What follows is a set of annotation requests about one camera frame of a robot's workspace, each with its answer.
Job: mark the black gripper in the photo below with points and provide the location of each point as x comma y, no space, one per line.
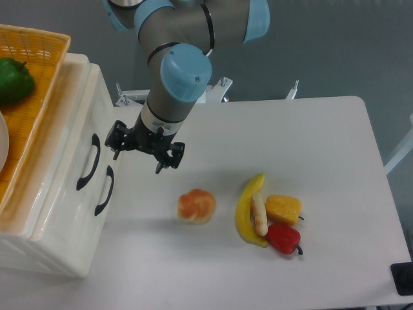
120,138

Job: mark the black top drawer handle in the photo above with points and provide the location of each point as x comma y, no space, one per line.
91,162

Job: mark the black drawer handle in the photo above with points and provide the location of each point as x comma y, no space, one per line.
106,191
91,162

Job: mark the white drawer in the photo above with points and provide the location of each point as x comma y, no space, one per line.
66,234

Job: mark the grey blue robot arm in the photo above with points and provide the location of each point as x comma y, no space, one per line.
177,37

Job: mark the white plastic drawer cabinet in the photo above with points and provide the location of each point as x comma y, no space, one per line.
19,219

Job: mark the toy bread roll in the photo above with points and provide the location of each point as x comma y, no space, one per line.
196,206

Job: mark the yellow toy banana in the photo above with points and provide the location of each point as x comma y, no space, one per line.
243,222

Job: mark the toy baguette stick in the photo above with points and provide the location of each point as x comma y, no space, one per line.
259,214

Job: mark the orange woven basket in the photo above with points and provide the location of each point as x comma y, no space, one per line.
43,52

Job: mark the green toy bell pepper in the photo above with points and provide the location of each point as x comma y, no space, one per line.
16,81

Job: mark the white plate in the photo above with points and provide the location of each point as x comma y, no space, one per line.
4,141

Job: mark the yellow toy bell pepper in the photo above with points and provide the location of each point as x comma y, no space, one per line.
283,209

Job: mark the red toy bell pepper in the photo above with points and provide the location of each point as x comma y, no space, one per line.
284,238

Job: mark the black device at edge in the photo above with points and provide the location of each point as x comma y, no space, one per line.
402,276

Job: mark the black lower drawer handle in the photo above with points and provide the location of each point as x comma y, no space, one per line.
106,191

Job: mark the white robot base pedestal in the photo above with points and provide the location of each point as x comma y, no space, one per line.
213,94

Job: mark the white frame bracket right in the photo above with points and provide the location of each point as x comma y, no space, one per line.
293,91

